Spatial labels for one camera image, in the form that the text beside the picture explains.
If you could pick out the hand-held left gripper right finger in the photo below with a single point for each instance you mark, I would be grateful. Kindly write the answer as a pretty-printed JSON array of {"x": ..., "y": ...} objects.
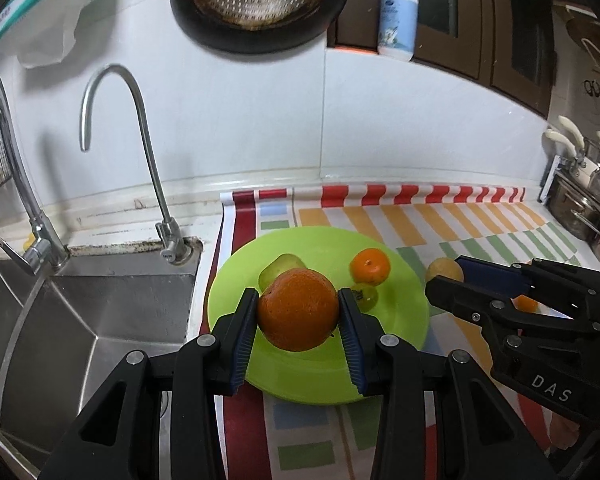
[{"x": 352, "y": 345}]

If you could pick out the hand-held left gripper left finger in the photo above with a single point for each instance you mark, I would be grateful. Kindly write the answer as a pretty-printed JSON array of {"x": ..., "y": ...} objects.
[{"x": 242, "y": 340}]

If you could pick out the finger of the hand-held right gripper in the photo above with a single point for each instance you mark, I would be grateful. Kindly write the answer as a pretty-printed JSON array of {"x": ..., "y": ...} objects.
[
  {"x": 490, "y": 275},
  {"x": 460, "y": 297}
]

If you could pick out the small orange tangerine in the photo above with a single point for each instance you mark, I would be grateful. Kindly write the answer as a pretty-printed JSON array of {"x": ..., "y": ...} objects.
[{"x": 525, "y": 303}]

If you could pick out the green fruit with dark calyx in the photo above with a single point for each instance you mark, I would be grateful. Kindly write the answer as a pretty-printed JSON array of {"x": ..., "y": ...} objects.
[{"x": 366, "y": 296}]

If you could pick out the large orange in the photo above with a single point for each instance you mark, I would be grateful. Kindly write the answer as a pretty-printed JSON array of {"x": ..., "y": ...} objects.
[{"x": 297, "y": 308}]

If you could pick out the large green apple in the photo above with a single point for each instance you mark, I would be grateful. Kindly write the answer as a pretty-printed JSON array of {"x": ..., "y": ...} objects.
[{"x": 280, "y": 269}]

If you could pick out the medium orange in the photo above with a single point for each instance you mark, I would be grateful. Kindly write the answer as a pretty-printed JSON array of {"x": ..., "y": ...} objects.
[{"x": 370, "y": 265}]

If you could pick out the green plate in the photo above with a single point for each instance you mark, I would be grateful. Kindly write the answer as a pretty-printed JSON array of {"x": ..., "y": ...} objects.
[{"x": 305, "y": 265}]

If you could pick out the person's right hand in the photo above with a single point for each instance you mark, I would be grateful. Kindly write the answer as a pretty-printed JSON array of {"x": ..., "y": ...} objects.
[{"x": 562, "y": 434}]

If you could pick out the small pale apricot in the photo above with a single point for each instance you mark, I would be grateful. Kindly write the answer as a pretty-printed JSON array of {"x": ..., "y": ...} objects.
[{"x": 444, "y": 270}]

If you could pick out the striped colourful table cloth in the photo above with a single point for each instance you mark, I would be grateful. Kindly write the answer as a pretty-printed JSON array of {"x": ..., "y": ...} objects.
[{"x": 405, "y": 240}]

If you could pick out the stainless steel pot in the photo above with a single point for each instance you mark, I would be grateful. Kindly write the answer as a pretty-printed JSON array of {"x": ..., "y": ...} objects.
[{"x": 575, "y": 210}]

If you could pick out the metal dish rack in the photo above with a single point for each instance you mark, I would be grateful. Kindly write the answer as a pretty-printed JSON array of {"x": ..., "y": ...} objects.
[{"x": 555, "y": 175}]

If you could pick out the stainless steel sink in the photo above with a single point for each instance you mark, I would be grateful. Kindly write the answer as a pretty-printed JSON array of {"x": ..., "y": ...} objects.
[{"x": 80, "y": 330}]

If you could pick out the black scissors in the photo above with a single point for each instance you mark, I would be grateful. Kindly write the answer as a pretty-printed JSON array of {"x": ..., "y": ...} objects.
[{"x": 591, "y": 88}]

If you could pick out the thin gooseneck faucet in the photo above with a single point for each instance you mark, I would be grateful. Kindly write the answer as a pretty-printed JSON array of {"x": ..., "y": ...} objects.
[{"x": 130, "y": 125}]

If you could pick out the large chrome faucet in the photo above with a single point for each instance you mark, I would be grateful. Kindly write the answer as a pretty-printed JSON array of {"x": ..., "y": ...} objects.
[{"x": 25, "y": 200}]

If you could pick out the wooden cutting board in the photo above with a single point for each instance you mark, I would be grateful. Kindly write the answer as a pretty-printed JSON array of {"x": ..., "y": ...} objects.
[{"x": 592, "y": 35}]

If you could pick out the white pump soap bottle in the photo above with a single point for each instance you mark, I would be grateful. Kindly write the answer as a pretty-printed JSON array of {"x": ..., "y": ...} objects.
[{"x": 397, "y": 15}]

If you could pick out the black frying pan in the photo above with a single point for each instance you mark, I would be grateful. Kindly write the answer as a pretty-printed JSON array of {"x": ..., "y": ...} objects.
[{"x": 257, "y": 10}]

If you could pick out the green white tissue pack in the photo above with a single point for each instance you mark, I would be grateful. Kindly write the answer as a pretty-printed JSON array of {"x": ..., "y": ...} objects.
[{"x": 45, "y": 0}]

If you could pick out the dark brown window frame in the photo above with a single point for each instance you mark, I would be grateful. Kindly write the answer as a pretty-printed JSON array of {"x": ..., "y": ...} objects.
[{"x": 455, "y": 20}]

